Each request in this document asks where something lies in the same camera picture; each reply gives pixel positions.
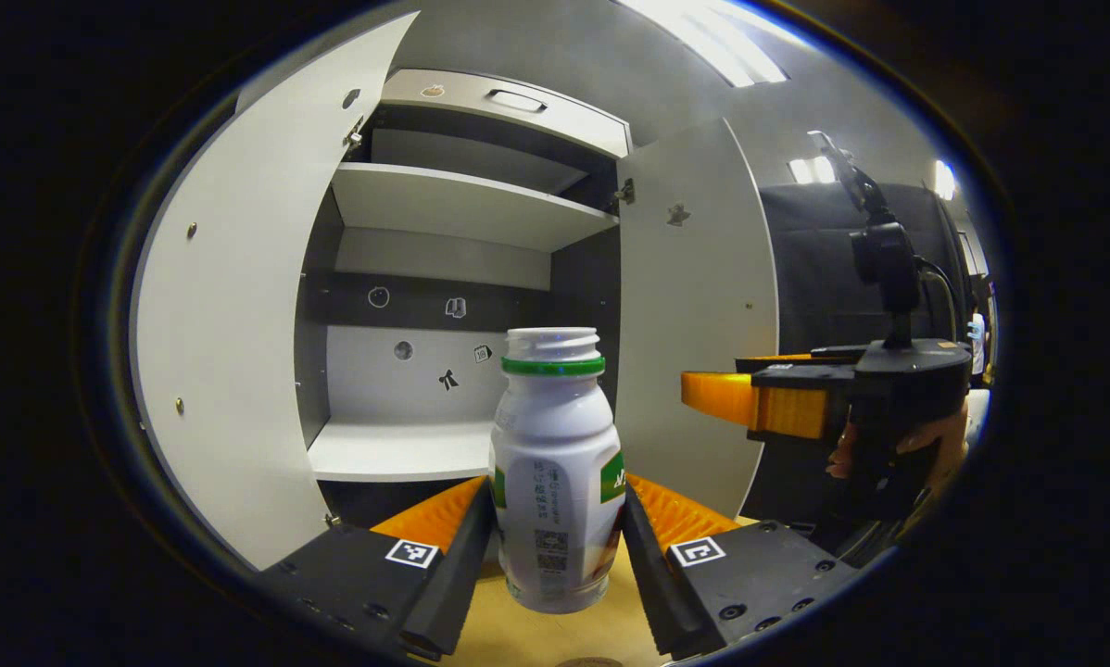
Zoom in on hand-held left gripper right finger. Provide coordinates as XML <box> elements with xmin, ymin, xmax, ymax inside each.
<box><xmin>622</xmin><ymin>472</ymin><xmax>860</xmax><ymax>661</ymax></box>

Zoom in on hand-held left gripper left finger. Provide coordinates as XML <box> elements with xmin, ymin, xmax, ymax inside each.
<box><xmin>254</xmin><ymin>475</ymin><xmax>498</xmax><ymax>661</ymax></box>

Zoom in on white cabinet door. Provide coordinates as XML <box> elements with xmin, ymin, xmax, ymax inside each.
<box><xmin>129</xmin><ymin>11</ymin><xmax>422</xmax><ymax>573</ymax></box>
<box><xmin>615</xmin><ymin>118</ymin><xmax>780</xmax><ymax>520</ymax></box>

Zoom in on white plastic bottle green band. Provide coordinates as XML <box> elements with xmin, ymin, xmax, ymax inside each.
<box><xmin>488</xmin><ymin>326</ymin><xmax>627</xmax><ymax>615</ymax></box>

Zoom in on white cabinet shelf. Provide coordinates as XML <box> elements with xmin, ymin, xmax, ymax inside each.
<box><xmin>331</xmin><ymin>163</ymin><xmax>619</xmax><ymax>254</ymax></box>

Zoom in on white cabinet drawer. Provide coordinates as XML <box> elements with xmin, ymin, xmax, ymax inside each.
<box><xmin>381</xmin><ymin>69</ymin><xmax>632</xmax><ymax>159</ymax></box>

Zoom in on black backdrop cloth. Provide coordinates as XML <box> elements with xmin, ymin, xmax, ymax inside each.
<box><xmin>759</xmin><ymin>182</ymin><xmax>993</xmax><ymax>524</ymax></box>

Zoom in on long ceiling light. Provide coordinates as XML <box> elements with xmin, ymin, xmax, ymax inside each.
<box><xmin>624</xmin><ymin>0</ymin><xmax>789</xmax><ymax>89</ymax></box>

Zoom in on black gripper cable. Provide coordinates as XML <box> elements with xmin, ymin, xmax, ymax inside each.
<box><xmin>914</xmin><ymin>255</ymin><xmax>969</xmax><ymax>346</ymax></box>

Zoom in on black drawer handle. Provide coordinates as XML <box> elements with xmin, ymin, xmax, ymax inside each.
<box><xmin>486</xmin><ymin>88</ymin><xmax>549</xmax><ymax>115</ymax></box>

